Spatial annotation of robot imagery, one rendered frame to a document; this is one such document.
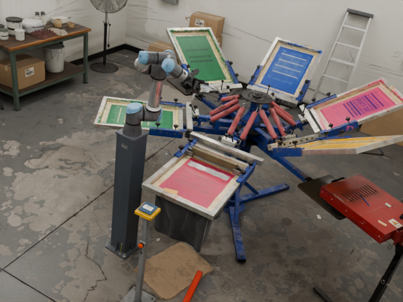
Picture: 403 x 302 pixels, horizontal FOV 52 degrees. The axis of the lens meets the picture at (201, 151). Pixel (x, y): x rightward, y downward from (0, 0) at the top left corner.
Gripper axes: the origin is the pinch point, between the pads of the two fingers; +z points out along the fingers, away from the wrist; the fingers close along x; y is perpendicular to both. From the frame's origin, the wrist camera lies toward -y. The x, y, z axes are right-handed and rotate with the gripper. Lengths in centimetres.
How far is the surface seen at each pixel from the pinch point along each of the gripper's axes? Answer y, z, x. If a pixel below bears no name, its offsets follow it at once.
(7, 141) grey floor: -30, -7, -333
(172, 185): 38, 41, -63
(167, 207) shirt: 53, 46, -69
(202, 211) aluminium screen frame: 58, 48, -32
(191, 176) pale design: 24, 56, -62
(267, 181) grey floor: -56, 231, -128
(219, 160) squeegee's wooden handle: 5, 72, -51
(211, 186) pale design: 31, 65, -47
